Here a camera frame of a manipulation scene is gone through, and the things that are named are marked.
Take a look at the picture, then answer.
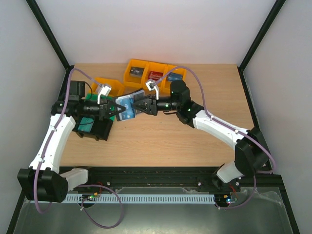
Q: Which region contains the black leather card holder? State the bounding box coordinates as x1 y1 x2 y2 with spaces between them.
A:
113 89 147 122

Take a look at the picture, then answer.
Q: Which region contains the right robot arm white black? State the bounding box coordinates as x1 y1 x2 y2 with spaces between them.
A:
132 80 269 191

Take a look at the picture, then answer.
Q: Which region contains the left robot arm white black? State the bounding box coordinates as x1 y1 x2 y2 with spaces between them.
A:
17 81 125 203

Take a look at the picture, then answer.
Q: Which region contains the teal VIP card stack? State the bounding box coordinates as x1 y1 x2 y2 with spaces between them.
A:
78 117 94 132

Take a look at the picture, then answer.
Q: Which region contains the red VIP card stack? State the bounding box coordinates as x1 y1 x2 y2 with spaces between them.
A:
148 71 163 81

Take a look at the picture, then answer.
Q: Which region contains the yellow bin with grey cards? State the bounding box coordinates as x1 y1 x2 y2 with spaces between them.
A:
123 59 148 89

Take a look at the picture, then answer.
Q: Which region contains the yellow bin with red cards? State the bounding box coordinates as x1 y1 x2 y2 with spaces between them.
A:
141 62 168 90

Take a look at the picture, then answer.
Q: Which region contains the grey VIP card stack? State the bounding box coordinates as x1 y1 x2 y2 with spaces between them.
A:
129 67 144 78

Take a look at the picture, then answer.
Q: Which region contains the blue VIP card stack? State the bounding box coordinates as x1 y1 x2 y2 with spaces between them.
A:
167 73 183 82

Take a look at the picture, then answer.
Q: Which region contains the yellow bin with blue cards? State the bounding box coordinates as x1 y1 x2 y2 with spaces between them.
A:
160 69 187 94

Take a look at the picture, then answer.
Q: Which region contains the yellow bin near green bin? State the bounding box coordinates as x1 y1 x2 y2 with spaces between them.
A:
95 77 125 97

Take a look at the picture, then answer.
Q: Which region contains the green plastic bin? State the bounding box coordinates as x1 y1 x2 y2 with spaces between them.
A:
83 93 111 120

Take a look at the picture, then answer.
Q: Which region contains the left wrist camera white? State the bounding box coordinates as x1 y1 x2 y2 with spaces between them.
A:
97 84 112 105

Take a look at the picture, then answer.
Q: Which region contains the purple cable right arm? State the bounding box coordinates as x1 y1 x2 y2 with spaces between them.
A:
152 66 277 211

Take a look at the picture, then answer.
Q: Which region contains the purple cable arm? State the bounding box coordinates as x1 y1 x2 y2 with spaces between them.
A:
34 68 122 229
152 66 277 211

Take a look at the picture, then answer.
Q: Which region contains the white slotted cable duct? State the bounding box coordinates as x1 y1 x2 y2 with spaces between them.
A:
63 194 215 204

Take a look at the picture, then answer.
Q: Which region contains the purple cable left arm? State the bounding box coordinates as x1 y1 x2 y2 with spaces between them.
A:
34 68 122 229

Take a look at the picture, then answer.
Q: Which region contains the black frame post left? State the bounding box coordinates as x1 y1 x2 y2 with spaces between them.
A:
25 0 74 71

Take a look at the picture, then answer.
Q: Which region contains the black frame post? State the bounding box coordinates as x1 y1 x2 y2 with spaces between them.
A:
25 0 74 71
238 0 286 70

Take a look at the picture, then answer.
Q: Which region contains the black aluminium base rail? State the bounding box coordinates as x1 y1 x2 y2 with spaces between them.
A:
59 166 283 193

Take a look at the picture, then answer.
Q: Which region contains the black frame post right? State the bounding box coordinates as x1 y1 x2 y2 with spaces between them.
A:
238 0 286 70

